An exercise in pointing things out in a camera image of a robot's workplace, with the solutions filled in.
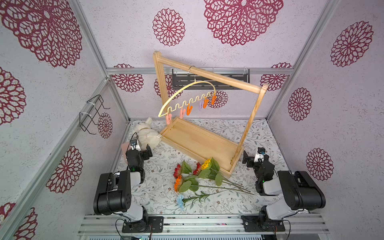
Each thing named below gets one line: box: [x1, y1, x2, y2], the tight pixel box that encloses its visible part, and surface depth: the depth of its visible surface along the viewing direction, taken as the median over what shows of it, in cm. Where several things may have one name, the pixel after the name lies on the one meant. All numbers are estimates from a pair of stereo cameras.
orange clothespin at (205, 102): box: [203, 97, 209, 109], surface depth 89 cm
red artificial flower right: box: [193, 162, 250, 193], surface depth 88 cm
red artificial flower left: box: [173, 163, 182, 179], surface depth 87 cm
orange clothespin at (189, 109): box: [186, 103, 194, 116], surface depth 82 cm
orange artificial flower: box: [174, 175, 255, 196], surface depth 83 cm
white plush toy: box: [134, 117, 162, 151], surface depth 102 cm
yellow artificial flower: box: [199, 158, 244, 188], surface depth 89 cm
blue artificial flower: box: [176, 191, 211, 210], surface depth 82 cm
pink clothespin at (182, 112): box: [179, 107, 187, 120], surface depth 78 cm
